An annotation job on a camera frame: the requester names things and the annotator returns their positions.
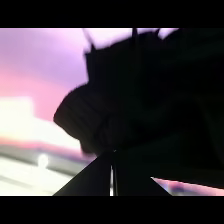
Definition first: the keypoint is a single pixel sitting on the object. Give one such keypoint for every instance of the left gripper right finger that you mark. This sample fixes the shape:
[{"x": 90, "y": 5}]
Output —
[{"x": 133, "y": 183}]

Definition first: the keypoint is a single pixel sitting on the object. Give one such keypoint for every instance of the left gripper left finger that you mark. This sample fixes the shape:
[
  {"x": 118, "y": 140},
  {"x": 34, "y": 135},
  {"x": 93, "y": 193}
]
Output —
[{"x": 91, "y": 180}]

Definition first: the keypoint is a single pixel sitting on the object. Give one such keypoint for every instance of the black pants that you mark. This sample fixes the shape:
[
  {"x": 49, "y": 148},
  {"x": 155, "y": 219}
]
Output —
[{"x": 150, "y": 100}]

